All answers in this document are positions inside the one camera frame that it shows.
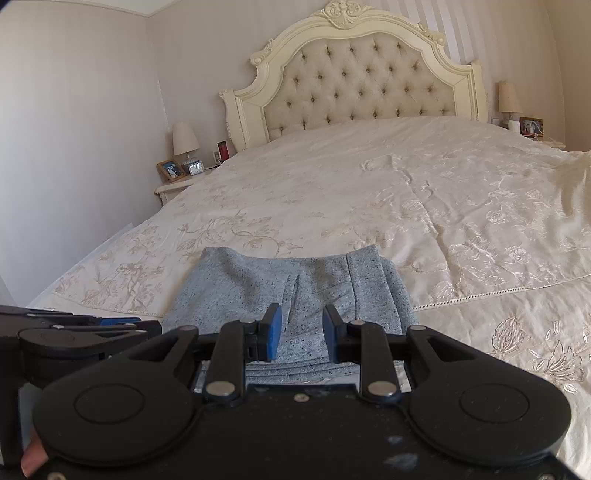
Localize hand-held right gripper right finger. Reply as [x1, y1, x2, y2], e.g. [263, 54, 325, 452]
[323, 304, 467, 402]

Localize grey speckled pants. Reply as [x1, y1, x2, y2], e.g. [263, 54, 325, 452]
[161, 244, 419, 384]

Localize cream shade table lamp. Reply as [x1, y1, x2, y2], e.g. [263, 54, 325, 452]
[498, 80, 523, 125]
[172, 121, 200, 167]

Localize wooden photo frame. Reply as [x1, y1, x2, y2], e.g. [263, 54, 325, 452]
[156, 159, 188, 184]

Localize person's left hand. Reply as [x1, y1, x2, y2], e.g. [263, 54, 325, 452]
[21, 440, 51, 478]

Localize cream embroidered bedspread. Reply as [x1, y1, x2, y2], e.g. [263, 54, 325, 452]
[28, 115, 591, 480]

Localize cream tufted headboard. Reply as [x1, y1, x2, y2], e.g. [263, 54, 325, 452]
[219, 0, 490, 153]

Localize dark photo frame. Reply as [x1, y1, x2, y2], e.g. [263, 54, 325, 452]
[518, 116, 544, 138]

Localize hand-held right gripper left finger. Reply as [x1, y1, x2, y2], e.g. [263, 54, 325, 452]
[124, 302, 283, 402]

